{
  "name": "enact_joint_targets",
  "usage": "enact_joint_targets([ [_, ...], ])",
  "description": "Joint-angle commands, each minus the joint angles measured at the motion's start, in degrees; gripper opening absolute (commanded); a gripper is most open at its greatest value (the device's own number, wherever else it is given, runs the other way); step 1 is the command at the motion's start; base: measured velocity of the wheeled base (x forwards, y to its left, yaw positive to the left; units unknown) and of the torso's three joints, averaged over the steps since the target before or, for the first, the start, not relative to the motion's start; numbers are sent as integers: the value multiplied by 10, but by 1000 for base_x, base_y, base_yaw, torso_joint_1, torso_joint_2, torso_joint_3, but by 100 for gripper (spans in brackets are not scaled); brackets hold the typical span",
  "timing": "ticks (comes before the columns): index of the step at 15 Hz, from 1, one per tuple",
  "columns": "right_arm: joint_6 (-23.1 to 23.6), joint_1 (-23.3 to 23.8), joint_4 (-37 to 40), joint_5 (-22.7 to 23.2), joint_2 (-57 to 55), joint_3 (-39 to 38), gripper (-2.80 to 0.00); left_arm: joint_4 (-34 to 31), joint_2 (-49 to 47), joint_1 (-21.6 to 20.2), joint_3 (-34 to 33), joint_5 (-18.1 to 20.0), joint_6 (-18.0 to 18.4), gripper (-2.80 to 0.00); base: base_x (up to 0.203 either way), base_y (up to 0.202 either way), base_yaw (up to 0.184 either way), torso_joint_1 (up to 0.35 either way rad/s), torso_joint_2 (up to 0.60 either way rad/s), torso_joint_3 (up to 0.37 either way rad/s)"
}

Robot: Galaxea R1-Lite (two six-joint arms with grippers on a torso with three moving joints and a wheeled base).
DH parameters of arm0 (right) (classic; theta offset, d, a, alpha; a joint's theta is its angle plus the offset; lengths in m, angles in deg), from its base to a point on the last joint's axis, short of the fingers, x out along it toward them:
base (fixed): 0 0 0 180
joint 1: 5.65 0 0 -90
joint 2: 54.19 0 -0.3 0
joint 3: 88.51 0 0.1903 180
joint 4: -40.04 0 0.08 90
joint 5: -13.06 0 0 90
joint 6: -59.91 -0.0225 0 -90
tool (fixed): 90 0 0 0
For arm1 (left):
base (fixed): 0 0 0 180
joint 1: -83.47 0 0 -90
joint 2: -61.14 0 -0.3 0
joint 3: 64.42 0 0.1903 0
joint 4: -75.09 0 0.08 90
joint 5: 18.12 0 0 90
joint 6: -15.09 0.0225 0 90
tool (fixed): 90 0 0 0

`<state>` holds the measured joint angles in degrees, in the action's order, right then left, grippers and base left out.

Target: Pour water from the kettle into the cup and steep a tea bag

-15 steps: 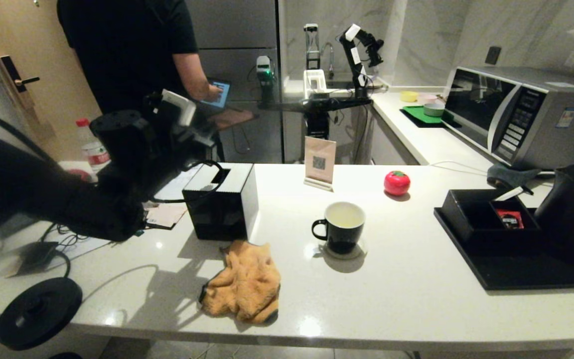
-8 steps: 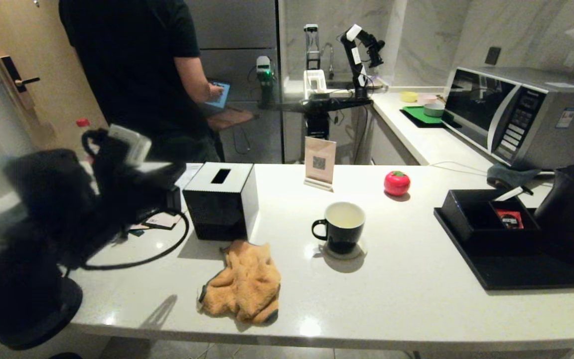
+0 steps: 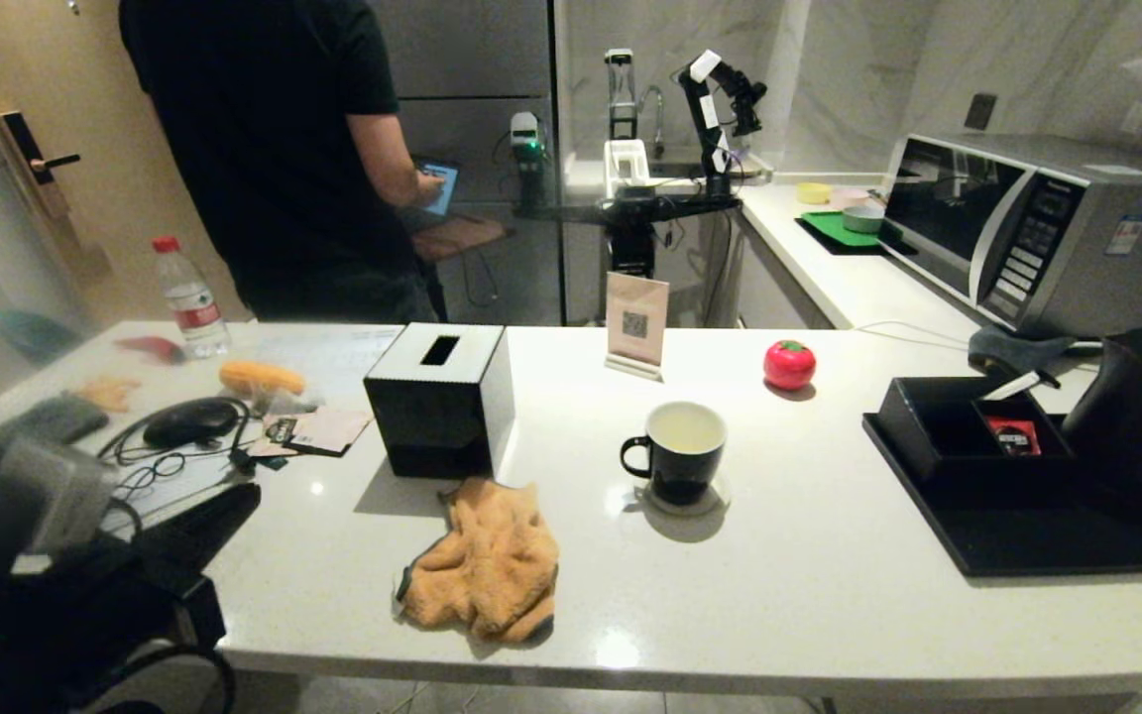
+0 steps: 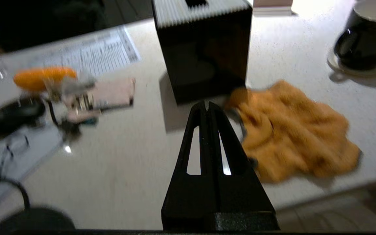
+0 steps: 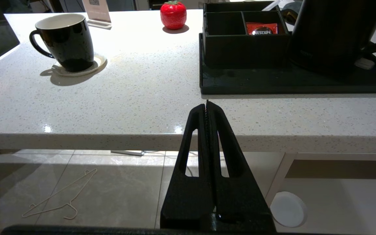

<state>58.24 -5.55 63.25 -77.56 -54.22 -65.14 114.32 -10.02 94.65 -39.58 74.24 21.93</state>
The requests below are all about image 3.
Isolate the dark grey cloth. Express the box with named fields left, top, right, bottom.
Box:
left=971, top=324, right=1080, bottom=378

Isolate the white plastic stand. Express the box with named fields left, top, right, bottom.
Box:
left=603, top=137, right=653, bottom=199

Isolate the person's right forearm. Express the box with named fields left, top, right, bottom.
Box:
left=346, top=111, right=428, bottom=209

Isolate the chrome faucet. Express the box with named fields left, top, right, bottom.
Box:
left=638, top=84, right=669, bottom=160

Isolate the red sachet packet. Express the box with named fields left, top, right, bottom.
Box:
left=987, top=416, right=1046, bottom=457

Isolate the white stick sachet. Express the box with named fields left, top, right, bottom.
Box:
left=985, top=369, right=1064, bottom=401

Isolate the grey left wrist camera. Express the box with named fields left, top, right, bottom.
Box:
left=0, top=434, right=118, bottom=558

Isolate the teal cloth bundle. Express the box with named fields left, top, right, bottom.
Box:
left=0, top=309, right=84, bottom=363

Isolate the small orange rag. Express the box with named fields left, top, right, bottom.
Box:
left=73, top=375, right=144, bottom=413

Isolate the black teleoperation rig stand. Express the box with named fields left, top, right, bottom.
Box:
left=514, top=190, right=742, bottom=281

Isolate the person in black shirt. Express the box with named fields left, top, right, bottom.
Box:
left=118, top=0, right=445, bottom=323

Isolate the silver microwave oven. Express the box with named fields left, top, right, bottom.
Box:
left=883, top=129, right=1142, bottom=340

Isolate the orange microfibre cloth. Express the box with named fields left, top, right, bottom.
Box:
left=395, top=477, right=560, bottom=647

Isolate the black compartment organizer box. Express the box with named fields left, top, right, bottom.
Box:
left=878, top=375, right=1080, bottom=502

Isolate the laptop with blue screen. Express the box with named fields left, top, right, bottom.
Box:
left=417, top=162, right=461, bottom=219

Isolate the grey device green light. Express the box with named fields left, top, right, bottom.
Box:
left=510, top=110, right=544, bottom=209

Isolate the beige wooden door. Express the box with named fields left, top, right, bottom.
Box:
left=0, top=0, right=235, bottom=320

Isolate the beige paper card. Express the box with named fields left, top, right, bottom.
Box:
left=288, top=409, right=374, bottom=457

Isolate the red chili pepper toy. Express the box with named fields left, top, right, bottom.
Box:
left=115, top=337, right=187, bottom=365

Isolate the black computer mouse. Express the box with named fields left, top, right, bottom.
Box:
left=143, top=399, right=243, bottom=449

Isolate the grey refrigerator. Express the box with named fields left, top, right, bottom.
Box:
left=373, top=0, right=567, bottom=326

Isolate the beige QR code sign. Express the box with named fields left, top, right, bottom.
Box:
left=604, top=272, right=671, bottom=383

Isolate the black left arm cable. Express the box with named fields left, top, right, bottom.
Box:
left=75, top=643, right=238, bottom=714

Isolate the black mug white inside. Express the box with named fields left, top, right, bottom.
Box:
left=620, top=401, right=730, bottom=507

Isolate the clear water bottle red cap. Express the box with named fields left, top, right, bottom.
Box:
left=151, top=235, right=231, bottom=360

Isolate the black white tissue box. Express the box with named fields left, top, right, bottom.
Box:
left=362, top=322, right=516, bottom=481

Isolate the red tomato-shaped timer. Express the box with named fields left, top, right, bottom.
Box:
left=764, top=339, right=819, bottom=391

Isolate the green cutting mat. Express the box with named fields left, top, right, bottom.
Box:
left=795, top=208, right=904, bottom=255

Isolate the dark grey wallet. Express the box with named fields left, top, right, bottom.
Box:
left=0, top=395, right=111, bottom=462

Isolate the black door lock handle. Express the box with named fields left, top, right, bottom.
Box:
left=0, top=111, right=83, bottom=221

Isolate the white power cable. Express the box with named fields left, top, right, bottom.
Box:
left=854, top=319, right=1107, bottom=354

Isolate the brown wooden side table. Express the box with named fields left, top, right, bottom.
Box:
left=412, top=214, right=514, bottom=323

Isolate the thin black mouse cable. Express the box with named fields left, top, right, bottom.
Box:
left=95, top=397, right=255, bottom=502

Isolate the black rectangular tray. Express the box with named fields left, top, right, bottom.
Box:
left=863, top=412, right=1142, bottom=578

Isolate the round white coaster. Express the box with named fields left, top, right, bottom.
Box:
left=642, top=476, right=733, bottom=518

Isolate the yellow corn cob toy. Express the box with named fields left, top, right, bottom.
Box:
left=219, top=361, right=307, bottom=398

